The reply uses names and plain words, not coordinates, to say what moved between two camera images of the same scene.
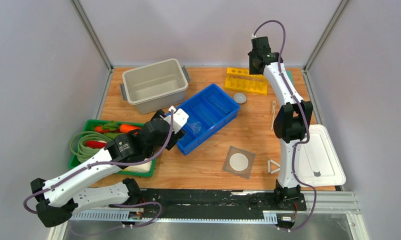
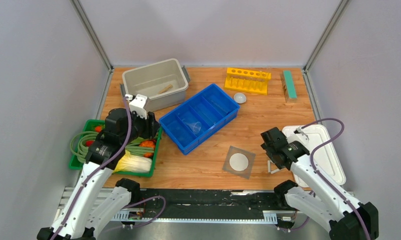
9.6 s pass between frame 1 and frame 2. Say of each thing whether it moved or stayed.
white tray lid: stayed
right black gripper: moved
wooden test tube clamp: moved
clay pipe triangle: stayed
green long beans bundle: stayed
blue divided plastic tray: stayed
